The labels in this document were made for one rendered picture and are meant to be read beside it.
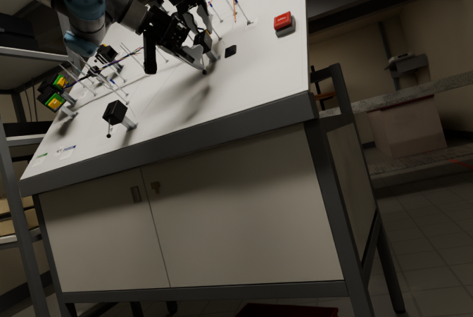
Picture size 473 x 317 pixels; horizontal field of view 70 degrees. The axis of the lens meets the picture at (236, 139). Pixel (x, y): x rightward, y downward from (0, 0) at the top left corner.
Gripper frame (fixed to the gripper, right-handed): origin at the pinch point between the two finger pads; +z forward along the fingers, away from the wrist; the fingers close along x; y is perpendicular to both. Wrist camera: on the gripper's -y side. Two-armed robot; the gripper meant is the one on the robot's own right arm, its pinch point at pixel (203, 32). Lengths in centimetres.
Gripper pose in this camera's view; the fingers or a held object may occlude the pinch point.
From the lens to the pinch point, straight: 113.8
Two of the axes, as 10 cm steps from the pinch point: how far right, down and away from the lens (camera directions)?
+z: 4.3, 8.4, 3.3
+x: -8.7, 2.9, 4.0
